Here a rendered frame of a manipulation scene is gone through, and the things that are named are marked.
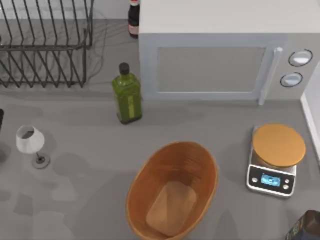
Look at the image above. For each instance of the large microwave knob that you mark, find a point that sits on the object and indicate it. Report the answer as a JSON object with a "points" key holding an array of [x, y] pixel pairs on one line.
{"points": [[300, 57]]}

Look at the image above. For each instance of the pale microwave oven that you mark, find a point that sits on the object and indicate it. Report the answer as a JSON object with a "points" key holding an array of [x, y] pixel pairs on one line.
{"points": [[225, 27]]}

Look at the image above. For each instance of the dark red bottle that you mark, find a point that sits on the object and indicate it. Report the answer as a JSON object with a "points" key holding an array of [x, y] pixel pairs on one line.
{"points": [[133, 22]]}

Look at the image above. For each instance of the microwave door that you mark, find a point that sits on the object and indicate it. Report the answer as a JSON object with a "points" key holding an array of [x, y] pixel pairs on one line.
{"points": [[210, 70]]}

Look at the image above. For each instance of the kitchen scale with wooden plate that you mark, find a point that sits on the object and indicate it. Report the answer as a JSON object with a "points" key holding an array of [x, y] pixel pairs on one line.
{"points": [[275, 155]]}

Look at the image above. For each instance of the brown wooden basket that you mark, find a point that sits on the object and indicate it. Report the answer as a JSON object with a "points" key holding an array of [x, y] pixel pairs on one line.
{"points": [[172, 190]]}

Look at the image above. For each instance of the green bottle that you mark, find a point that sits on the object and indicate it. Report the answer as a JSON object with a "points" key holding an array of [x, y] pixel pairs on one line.
{"points": [[127, 100]]}

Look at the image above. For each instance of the small microwave knob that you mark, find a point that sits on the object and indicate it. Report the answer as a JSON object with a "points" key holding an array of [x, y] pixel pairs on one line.
{"points": [[291, 79]]}

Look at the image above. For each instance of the white wine glass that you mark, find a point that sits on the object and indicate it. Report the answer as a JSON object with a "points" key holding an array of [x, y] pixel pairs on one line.
{"points": [[30, 143]]}

